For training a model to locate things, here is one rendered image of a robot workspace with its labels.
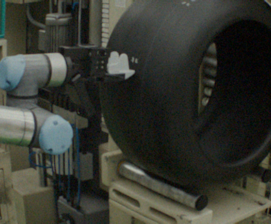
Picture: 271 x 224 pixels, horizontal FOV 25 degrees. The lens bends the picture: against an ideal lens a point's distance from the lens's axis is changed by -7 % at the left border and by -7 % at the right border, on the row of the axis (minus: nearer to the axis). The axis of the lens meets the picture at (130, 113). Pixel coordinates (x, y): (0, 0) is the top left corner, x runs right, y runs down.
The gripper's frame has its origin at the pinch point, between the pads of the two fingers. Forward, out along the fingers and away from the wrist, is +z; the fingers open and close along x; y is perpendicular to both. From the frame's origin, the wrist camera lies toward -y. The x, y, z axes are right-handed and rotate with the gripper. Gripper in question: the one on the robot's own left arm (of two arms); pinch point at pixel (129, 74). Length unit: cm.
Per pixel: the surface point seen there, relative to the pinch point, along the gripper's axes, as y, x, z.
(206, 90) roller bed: -14, 35, 63
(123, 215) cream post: -52, 30, 26
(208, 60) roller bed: -3, 34, 61
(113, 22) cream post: 9.2, 34.7, 20.0
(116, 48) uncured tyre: 5.2, 8.3, 2.1
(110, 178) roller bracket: -35.2, 22.4, 14.3
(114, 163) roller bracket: -30.5, 22.4, 15.5
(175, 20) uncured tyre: 14.6, -6.6, 7.4
